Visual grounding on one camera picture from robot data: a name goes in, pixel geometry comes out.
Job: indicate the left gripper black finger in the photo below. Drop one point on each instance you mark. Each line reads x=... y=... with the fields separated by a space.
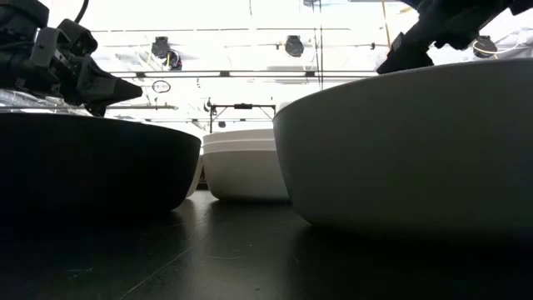
x=129 y=91
x=93 y=81

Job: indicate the white bowl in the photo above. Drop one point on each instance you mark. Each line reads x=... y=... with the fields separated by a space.
x=245 y=175
x=239 y=135

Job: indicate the black round ceiling lamp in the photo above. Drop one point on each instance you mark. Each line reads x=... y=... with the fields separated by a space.
x=161 y=46
x=294 y=46
x=485 y=46

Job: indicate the grey bowl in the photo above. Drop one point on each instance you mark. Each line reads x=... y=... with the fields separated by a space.
x=416 y=146
x=239 y=146

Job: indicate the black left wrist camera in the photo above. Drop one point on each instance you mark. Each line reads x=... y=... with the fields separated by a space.
x=79 y=39

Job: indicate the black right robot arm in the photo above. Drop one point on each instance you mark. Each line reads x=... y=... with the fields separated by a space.
x=524 y=5

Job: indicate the black bowl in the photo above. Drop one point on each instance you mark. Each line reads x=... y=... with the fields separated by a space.
x=83 y=166

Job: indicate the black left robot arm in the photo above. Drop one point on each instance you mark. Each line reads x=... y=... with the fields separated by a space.
x=21 y=12

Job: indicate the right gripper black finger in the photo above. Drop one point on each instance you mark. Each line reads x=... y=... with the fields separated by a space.
x=406 y=56

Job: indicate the black desk frame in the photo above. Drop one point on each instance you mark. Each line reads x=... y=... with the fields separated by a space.
x=243 y=106

